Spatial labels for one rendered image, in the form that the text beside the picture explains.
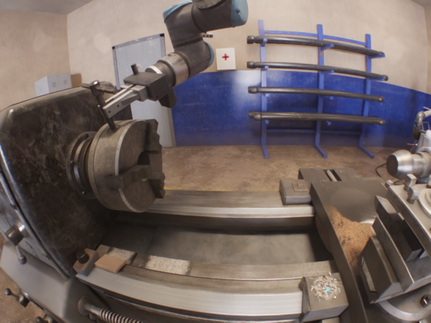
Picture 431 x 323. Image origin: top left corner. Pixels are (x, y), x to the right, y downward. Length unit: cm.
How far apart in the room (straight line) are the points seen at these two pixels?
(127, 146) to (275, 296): 49
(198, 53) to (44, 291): 89
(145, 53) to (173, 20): 327
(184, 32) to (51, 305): 90
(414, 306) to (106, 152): 74
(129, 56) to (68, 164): 351
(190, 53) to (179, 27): 8
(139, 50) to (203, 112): 169
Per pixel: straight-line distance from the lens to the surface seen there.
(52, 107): 58
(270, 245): 77
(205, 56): 59
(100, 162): 46
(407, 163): 63
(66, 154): 60
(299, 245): 79
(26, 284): 89
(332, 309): 52
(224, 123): 355
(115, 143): 45
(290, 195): 76
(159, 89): 46
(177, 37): 57
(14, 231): 61
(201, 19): 51
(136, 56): 390
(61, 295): 71
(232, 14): 47
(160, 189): 58
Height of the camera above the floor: 130
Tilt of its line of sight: 25 degrees down
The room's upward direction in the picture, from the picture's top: 4 degrees counter-clockwise
